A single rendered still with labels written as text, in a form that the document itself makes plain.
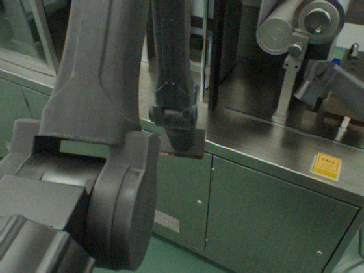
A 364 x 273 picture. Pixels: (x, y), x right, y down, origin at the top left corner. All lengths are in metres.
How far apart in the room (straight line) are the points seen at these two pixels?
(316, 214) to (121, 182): 1.03
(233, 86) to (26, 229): 1.24
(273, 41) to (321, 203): 0.56
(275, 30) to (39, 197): 1.02
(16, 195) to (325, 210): 1.05
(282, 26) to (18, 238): 1.05
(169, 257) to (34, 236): 1.68
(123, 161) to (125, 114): 0.03
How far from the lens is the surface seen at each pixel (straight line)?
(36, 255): 0.18
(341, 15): 1.10
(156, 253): 1.87
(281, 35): 1.15
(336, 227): 1.23
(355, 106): 0.77
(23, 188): 0.22
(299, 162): 1.08
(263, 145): 1.11
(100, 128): 0.22
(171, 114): 0.58
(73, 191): 0.21
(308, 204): 1.18
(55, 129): 0.24
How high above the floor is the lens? 1.63
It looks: 41 degrees down
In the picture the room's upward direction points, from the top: straight up
